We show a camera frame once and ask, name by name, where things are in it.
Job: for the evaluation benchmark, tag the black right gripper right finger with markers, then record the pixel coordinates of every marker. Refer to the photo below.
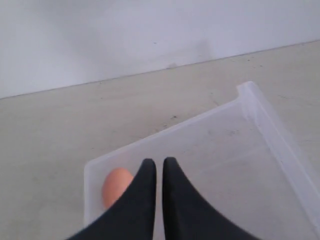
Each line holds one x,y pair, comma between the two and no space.
187,215

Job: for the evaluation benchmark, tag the brown egg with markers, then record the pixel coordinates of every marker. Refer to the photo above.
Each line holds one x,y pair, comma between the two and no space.
115,184

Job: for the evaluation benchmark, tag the clear plastic container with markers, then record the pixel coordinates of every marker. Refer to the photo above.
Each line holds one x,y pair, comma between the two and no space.
240,157

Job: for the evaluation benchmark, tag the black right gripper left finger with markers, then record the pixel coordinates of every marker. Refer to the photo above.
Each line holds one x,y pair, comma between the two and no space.
132,216

